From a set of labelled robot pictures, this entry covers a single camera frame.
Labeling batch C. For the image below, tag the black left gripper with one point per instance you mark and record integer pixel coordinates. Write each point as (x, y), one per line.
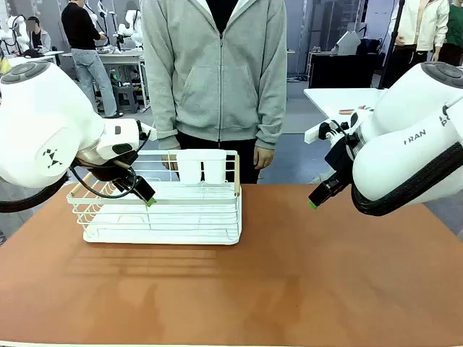
(108, 171)

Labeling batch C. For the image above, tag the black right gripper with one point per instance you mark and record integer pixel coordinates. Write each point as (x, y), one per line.
(341, 155)

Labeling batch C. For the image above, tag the white plastic cutlery holder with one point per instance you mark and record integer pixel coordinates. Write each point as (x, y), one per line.
(200, 166)

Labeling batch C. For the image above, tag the person's left forearm grey sleeve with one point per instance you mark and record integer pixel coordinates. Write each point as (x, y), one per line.
(271, 115)

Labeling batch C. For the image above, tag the person's right forearm grey sleeve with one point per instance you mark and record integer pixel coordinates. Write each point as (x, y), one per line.
(164, 115)

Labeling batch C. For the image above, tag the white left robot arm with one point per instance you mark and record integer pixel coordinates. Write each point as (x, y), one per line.
(36, 119)

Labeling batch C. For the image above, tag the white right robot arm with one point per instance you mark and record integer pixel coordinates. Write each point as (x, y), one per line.
(398, 155)

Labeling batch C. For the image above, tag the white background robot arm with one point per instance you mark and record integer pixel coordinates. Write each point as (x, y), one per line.
(14, 34)
(132, 27)

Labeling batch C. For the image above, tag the person's right hand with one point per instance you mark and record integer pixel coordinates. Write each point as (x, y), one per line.
(170, 164)

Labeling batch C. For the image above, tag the person's left hand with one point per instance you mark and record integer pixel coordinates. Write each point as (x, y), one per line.
(264, 157)

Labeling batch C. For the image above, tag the small red object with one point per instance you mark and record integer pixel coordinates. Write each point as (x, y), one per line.
(346, 111)

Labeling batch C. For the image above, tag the grey step stool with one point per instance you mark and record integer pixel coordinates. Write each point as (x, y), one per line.
(126, 99)

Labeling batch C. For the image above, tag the large white side table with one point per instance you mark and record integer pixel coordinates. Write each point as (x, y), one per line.
(340, 99)

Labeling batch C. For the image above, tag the black cabinet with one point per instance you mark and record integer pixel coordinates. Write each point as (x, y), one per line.
(343, 70)

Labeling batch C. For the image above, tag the white background workbench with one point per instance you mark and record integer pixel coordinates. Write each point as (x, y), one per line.
(123, 54)

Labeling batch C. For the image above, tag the person in grey hoodie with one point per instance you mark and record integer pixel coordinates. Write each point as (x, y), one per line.
(217, 72)

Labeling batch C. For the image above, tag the grey white machine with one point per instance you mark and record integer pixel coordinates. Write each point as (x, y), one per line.
(347, 42)

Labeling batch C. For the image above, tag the person in black shirt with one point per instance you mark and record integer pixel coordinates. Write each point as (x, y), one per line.
(85, 43)

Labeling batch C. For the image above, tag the black tripod pole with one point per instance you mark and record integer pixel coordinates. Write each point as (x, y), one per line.
(392, 43)

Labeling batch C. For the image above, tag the seated background person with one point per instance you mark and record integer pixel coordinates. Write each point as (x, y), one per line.
(38, 36)

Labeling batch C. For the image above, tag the person in white jacket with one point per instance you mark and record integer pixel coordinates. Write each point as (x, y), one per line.
(416, 32)

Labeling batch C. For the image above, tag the person in green top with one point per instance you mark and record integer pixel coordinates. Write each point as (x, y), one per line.
(452, 32)

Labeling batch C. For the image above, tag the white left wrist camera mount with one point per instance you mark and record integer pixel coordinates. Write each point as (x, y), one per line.
(149, 132)

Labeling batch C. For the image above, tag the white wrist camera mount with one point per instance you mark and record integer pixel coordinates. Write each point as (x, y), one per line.
(149, 132)
(318, 132)

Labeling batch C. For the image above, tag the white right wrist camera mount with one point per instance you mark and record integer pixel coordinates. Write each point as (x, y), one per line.
(318, 132)

